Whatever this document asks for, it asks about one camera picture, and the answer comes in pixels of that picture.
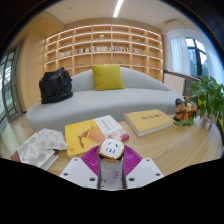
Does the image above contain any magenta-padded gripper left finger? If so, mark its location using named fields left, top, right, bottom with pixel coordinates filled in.
left=59, top=144, right=102, bottom=191

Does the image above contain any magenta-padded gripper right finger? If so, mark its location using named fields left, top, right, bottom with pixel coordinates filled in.
left=121, top=144, right=165, bottom=191

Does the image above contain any yellow orange thin book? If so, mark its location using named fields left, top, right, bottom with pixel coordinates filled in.
left=64, top=118, right=108, bottom=159

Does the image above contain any white floral patterned pouch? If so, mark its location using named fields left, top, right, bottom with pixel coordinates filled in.
left=37, top=128, right=69, bottom=152

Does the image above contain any thick yellow book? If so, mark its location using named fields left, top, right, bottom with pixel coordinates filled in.
left=123, top=108, right=175, bottom=138

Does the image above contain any grey book with red spine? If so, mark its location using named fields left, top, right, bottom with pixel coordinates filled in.
left=9, top=132, right=60, bottom=171

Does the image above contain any white book with red print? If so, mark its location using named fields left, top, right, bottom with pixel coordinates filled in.
left=94, top=114, right=130, bottom=143

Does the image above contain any grey curved sofa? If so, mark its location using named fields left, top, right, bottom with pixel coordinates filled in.
left=25, top=67, right=184, bottom=134

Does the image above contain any three-figure colourful figurine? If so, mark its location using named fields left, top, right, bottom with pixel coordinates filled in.
left=173, top=95, right=202, bottom=127

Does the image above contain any small white red cup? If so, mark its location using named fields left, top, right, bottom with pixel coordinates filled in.
left=200, top=114, right=214, bottom=132

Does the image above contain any black bag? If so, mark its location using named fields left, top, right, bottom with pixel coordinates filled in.
left=38, top=67, right=74, bottom=105

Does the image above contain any white radiator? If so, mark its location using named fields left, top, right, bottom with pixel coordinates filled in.
left=163, top=72, right=186, bottom=96

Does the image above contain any yellow square cushion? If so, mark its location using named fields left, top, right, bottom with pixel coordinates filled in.
left=90, top=63, right=126, bottom=92

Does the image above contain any green potted plant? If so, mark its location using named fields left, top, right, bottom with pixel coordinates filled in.
left=187, top=74, right=224, bottom=131

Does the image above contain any white sheer curtain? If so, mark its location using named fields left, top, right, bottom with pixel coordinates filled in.
left=169, top=35, right=192, bottom=76
left=206, top=49, right=224, bottom=86

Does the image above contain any dark-framed window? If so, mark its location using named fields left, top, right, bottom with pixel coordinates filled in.
left=185, top=37, right=210, bottom=78

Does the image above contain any long ceiling light strip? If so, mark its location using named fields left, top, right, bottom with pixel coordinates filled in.
left=112, top=0, right=125, bottom=19

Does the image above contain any glass door with frame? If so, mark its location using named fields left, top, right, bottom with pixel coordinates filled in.
left=0, top=41, right=24, bottom=124

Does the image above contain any wooden wall shelf unit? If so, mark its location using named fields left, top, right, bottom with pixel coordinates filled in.
left=43, top=23, right=164, bottom=83

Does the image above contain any white wall air conditioner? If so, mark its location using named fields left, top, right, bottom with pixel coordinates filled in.
left=165, top=20, right=185, bottom=33

